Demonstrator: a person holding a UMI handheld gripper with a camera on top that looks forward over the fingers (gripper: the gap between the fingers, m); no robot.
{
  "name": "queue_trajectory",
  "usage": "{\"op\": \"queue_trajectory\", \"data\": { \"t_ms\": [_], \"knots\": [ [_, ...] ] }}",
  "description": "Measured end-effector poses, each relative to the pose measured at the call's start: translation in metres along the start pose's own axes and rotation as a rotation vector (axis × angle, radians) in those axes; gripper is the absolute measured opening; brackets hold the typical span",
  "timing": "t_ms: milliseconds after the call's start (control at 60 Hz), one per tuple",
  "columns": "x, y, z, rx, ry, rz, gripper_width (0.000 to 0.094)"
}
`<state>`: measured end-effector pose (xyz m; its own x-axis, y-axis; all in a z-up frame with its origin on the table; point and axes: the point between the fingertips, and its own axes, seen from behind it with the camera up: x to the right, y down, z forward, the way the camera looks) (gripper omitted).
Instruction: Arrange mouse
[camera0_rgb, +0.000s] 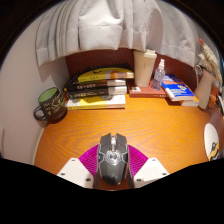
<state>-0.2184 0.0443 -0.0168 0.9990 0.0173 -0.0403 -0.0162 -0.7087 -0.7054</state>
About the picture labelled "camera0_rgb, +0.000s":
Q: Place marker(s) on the orange book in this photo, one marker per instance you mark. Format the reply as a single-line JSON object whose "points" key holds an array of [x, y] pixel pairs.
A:
{"points": [[191, 102]]}

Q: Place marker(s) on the blue book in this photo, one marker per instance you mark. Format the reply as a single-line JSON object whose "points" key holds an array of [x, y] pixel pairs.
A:
{"points": [[178, 88]]}

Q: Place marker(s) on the clear spray bottle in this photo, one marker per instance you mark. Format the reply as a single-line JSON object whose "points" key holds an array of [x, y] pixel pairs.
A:
{"points": [[158, 78]]}

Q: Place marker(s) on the grey black computer mouse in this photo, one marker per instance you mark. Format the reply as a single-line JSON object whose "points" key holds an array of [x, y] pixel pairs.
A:
{"points": [[112, 160]]}

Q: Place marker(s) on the white ceramic vase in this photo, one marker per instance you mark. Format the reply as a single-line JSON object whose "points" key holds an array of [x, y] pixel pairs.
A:
{"points": [[204, 91]]}

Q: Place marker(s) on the white flower bunch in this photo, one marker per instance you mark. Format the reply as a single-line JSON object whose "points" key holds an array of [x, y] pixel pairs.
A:
{"points": [[211, 63]]}

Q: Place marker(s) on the red book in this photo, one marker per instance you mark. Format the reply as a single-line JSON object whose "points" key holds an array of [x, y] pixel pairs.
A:
{"points": [[143, 92]]}

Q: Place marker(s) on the white curtain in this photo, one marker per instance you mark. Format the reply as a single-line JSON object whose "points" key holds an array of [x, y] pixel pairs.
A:
{"points": [[110, 26]]}

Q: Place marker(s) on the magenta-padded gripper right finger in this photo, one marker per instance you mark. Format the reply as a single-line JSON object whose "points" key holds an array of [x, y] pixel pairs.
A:
{"points": [[151, 170]]}

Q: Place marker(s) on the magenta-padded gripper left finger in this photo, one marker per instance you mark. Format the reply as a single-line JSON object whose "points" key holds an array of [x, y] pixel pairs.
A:
{"points": [[75, 171]]}

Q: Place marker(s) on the white yellow round mouse pad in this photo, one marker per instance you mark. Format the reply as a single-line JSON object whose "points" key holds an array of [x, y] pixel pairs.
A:
{"points": [[211, 140]]}

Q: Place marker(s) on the dark mug with green inside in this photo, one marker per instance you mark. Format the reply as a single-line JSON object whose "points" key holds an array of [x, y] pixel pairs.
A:
{"points": [[51, 103]]}

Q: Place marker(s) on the cream tumbler with lid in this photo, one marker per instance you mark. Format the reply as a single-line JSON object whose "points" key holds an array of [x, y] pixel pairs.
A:
{"points": [[144, 70]]}

